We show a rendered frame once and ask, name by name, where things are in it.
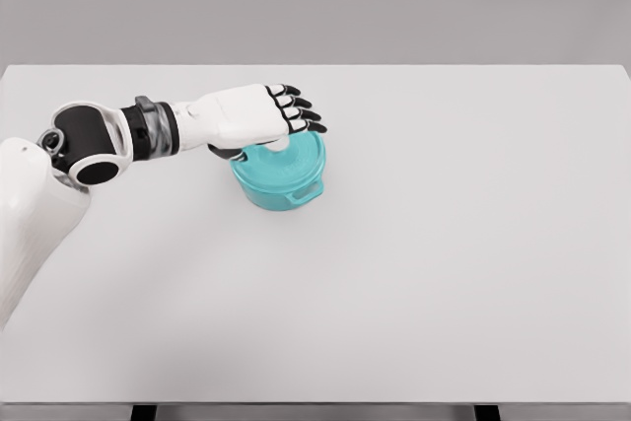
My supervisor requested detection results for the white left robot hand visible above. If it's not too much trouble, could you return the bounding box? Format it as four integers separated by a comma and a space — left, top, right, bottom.
206, 83, 328, 162

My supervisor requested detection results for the teal pot lid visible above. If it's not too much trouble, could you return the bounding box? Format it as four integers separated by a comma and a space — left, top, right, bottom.
231, 131, 326, 184

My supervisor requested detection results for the teal pot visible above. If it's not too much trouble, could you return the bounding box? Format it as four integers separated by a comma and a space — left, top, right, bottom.
231, 152, 327, 211

